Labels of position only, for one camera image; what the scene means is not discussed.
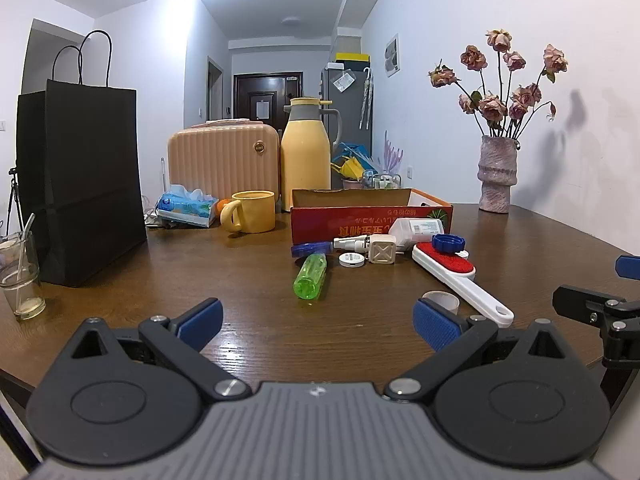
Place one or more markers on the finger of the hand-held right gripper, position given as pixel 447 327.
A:
pixel 629 266
pixel 575 300

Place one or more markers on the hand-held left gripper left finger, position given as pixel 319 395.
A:
pixel 200 322

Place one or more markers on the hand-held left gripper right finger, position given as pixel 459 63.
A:
pixel 436 322

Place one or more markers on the wide white bottle cap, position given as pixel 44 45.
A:
pixel 442 301

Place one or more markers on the red and white lint brush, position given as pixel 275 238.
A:
pixel 447 265

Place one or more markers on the large ridged bottle cap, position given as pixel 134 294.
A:
pixel 447 243

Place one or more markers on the beige square jar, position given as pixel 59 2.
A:
pixel 382 252

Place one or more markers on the white plastic bottle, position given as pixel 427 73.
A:
pixel 412 230

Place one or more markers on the small white round lid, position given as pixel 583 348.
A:
pixel 351 260

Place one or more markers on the green plastic bottle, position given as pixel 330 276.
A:
pixel 310 277

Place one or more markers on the red cardboard box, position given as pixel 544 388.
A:
pixel 320 220

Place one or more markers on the blue tissue pack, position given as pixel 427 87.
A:
pixel 185 207

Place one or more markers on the small orange fruit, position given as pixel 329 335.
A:
pixel 224 204

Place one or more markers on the yellow mug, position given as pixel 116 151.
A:
pixel 255 212

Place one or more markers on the pink ceramic vase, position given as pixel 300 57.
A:
pixel 496 175

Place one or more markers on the pink bucket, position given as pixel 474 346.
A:
pixel 351 183

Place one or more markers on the pink ribbed suitcase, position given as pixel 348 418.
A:
pixel 220 160

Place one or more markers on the yellow watering can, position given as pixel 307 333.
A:
pixel 350 167

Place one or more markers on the glass cup with straw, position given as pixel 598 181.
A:
pixel 22 280

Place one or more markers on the black paper bag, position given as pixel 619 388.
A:
pixel 80 185

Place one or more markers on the blue plastic hangers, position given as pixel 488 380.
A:
pixel 352 150

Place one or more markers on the yellow thermos jug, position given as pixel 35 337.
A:
pixel 305 160

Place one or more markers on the bunch of dried roses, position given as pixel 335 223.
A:
pixel 492 105

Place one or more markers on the white paper notice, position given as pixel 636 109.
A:
pixel 262 110

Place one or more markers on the black tripod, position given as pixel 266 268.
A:
pixel 14 195

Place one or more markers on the dark brown door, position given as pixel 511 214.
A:
pixel 250 100

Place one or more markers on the grey refrigerator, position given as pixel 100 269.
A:
pixel 350 110

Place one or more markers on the folded white umbrella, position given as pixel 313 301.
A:
pixel 367 95

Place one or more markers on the white paper sheet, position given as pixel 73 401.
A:
pixel 344 81

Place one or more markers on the yellow box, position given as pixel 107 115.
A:
pixel 352 57

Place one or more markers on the wall picture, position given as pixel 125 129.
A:
pixel 392 55

